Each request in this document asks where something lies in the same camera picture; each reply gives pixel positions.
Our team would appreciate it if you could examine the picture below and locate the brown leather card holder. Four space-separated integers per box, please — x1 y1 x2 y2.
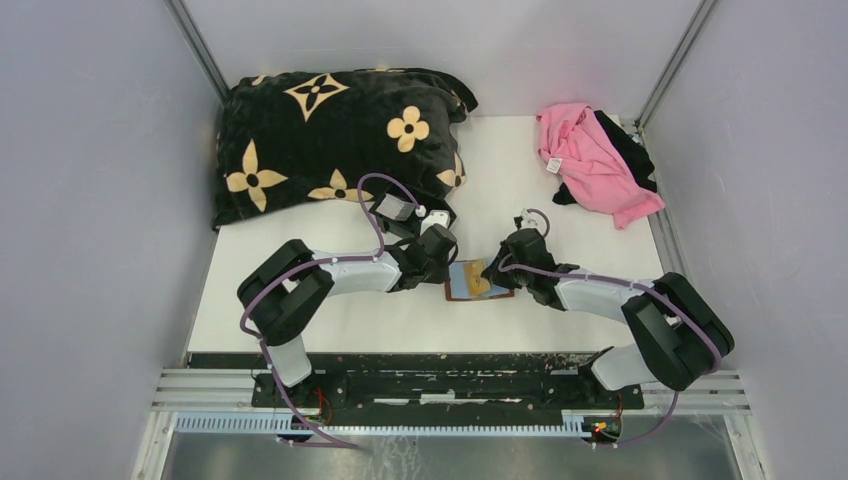
444 258 514 302

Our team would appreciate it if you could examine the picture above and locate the yellow card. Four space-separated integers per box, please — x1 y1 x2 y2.
462 259 492 297

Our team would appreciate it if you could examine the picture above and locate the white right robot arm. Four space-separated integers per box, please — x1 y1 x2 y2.
482 228 735 408

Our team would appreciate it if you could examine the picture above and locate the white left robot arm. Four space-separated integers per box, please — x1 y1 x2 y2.
237 225 457 407

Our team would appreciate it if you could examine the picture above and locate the white card stack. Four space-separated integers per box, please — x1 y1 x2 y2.
373 194 415 222

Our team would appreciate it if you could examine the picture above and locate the pink cloth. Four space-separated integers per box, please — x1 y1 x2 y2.
536 103 665 230

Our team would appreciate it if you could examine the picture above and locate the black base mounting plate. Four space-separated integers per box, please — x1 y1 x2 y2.
187 352 654 431

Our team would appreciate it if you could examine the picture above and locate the black cloth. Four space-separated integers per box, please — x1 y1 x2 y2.
552 110 659 214

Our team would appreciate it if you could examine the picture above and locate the black floral plush pillow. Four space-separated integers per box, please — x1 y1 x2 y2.
211 68 478 228

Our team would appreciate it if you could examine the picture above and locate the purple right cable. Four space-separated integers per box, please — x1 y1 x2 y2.
496 208 725 449

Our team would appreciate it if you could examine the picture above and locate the purple cable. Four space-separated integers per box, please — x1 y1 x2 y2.
238 173 364 452
496 208 725 449

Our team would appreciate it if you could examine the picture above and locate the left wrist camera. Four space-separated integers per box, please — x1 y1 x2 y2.
415 205 451 234

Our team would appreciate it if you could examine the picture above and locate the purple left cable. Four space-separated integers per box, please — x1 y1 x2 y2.
238 173 364 452

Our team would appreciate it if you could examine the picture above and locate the white slotted cable duct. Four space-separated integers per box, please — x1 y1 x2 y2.
174 412 590 439

